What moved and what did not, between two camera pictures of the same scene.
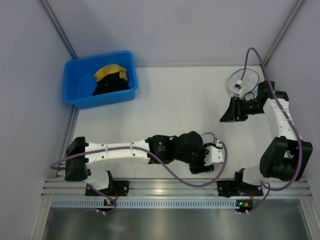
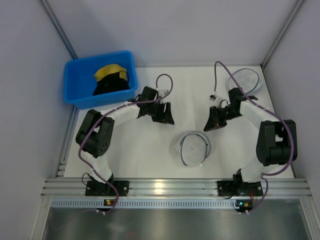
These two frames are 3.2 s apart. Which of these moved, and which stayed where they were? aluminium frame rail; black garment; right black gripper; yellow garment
Moved: right black gripper
Stayed: black garment; aluminium frame rail; yellow garment
